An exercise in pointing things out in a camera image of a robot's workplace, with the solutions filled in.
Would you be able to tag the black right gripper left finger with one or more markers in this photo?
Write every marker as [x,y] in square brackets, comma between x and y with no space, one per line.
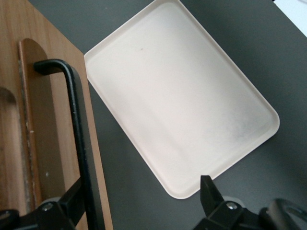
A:
[55,215]

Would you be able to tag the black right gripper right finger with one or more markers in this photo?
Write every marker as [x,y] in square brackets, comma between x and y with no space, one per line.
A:
[223,215]

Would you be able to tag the wooden drawer front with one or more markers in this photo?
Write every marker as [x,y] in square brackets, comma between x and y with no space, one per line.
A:
[14,60]

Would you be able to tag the wooden drawer cabinet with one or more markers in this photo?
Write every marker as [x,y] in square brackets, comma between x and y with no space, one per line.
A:
[14,28]

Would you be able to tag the cream rectangular tray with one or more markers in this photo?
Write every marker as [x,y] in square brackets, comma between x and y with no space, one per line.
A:
[180,95]

